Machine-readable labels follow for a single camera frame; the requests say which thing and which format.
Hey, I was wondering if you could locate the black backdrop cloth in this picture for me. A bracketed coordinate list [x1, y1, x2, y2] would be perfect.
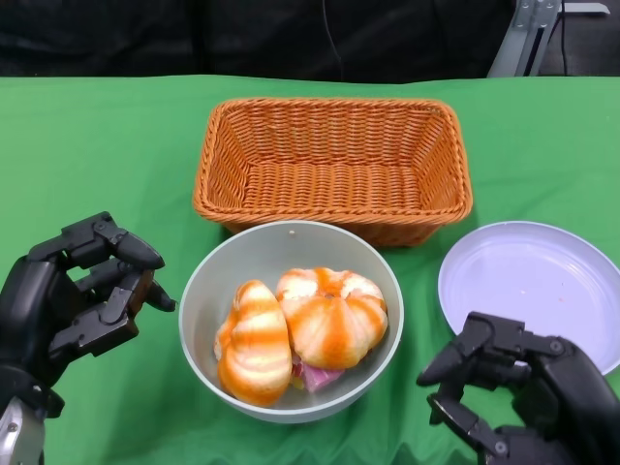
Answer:
[0, 0, 517, 83]

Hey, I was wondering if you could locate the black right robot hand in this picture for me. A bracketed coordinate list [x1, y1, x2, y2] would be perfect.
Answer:
[417, 312, 620, 465]

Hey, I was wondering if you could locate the green tablecloth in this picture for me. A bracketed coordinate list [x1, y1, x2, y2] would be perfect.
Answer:
[0, 75, 620, 465]

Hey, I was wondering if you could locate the lavender plate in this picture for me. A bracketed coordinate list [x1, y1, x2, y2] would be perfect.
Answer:
[438, 221, 620, 377]

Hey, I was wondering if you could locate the grey metal stand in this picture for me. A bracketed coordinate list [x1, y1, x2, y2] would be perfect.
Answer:
[486, 0, 611, 78]

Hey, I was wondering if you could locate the black cable beside stand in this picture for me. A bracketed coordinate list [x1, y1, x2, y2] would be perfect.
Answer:
[560, 12, 571, 78]

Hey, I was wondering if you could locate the magenta striped cake slice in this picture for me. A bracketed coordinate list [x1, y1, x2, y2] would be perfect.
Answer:
[289, 353, 346, 393]

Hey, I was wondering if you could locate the round orange striped bread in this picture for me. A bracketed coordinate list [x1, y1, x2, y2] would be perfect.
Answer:
[275, 266, 388, 370]

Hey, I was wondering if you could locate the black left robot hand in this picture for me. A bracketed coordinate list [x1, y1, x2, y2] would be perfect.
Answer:
[0, 211, 178, 388]

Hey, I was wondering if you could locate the oblong orange striped bread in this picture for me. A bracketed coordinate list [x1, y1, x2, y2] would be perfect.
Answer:
[214, 279, 294, 407]

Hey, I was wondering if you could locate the orange wicker basket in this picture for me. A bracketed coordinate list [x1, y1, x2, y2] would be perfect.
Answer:
[192, 98, 475, 248]

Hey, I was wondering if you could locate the pale green bowl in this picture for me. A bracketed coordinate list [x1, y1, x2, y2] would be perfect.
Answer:
[177, 220, 406, 425]

